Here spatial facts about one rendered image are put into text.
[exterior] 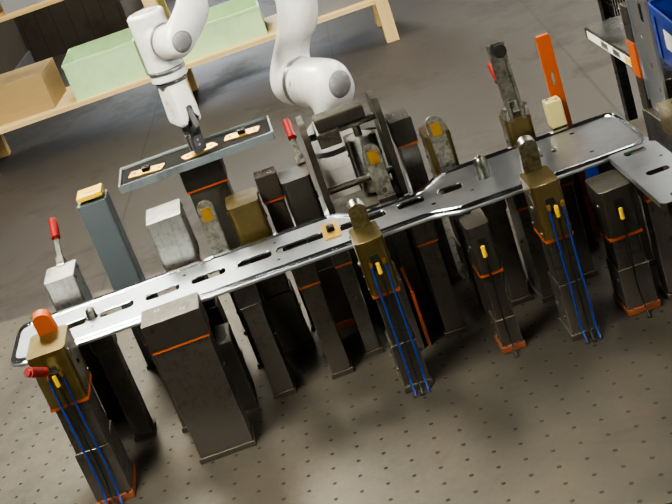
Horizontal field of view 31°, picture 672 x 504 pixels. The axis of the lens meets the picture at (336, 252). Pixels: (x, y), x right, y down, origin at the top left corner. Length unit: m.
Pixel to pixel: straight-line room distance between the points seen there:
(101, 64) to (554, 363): 5.59
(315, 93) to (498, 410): 0.95
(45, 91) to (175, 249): 5.20
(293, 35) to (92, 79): 4.84
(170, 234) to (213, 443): 0.47
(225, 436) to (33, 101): 5.51
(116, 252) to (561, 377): 1.08
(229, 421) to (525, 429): 0.60
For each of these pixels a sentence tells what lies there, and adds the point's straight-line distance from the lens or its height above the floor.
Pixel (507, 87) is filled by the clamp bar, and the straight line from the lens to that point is 2.71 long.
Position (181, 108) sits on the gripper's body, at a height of 1.28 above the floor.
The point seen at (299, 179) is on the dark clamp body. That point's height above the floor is 1.08.
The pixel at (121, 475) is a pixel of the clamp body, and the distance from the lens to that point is 2.53.
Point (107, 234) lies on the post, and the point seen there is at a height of 1.06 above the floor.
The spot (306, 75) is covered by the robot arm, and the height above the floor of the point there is 1.21.
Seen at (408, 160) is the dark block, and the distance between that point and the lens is 2.74.
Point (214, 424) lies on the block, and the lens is 2.50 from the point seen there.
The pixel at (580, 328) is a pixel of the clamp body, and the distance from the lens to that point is 2.51.
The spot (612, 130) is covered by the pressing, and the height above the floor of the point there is 1.00.
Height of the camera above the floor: 1.97
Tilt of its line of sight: 23 degrees down
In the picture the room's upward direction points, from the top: 20 degrees counter-clockwise
